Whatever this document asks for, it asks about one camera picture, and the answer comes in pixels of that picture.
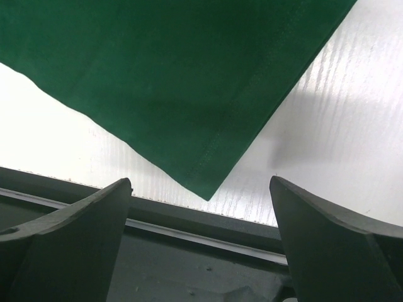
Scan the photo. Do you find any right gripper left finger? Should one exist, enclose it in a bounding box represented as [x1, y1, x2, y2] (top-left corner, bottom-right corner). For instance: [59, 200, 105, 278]
[1, 178, 132, 301]

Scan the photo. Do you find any green t-shirt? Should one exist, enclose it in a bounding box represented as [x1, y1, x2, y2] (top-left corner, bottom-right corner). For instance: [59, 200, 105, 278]
[1, 1, 354, 200]

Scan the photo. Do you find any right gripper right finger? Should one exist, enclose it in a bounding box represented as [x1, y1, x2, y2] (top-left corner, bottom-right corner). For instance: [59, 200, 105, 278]
[270, 176, 402, 301]

